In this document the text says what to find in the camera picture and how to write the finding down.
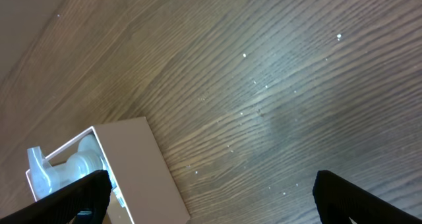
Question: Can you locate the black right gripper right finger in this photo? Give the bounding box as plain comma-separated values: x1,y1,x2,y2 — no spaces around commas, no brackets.
313,170,421,224

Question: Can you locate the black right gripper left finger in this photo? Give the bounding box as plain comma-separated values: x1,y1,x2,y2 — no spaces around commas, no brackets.
1,170,111,224

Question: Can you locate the clear spray bottle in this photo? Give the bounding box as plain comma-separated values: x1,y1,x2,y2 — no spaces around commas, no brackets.
27,134,126,208

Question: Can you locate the white cardboard box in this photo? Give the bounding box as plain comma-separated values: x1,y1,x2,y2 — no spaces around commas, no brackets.
26,117,190,224

